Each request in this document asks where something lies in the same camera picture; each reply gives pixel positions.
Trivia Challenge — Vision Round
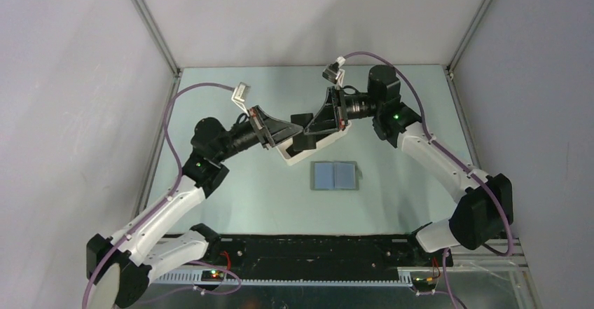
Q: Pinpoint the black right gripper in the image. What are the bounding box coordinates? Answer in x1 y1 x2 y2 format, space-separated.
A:
303 86 380 136

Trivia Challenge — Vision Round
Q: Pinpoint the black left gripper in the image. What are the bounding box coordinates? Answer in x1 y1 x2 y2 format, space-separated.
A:
214 106 303 163

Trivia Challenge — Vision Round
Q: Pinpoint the white plastic bin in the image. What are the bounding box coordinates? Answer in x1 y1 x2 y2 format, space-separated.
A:
276 120 352 167

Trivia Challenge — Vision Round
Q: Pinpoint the black credit card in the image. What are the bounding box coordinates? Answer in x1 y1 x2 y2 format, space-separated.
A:
286 135 317 157
290 113 314 135

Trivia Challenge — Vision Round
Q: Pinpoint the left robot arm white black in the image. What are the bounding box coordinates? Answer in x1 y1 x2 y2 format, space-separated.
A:
82 106 303 308

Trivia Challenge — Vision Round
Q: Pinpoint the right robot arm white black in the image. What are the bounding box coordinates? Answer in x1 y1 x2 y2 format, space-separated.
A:
304 61 513 266

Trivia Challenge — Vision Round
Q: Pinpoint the black credit card in bin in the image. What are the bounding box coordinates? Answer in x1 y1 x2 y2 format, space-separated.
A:
286 135 317 157

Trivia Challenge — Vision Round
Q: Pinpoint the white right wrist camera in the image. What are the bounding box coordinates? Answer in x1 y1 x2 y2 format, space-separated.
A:
322 56 346 88

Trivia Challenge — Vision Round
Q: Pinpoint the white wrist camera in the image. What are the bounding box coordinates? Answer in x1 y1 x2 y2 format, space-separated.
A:
231 82 251 113
322 56 346 88

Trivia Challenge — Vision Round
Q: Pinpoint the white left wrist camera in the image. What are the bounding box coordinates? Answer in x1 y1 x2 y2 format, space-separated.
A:
231 82 251 113

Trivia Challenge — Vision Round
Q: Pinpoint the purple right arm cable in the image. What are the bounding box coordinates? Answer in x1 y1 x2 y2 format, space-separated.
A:
343 51 515 309

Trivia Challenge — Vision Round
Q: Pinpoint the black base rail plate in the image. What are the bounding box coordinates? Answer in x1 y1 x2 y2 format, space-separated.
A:
201 234 453 282

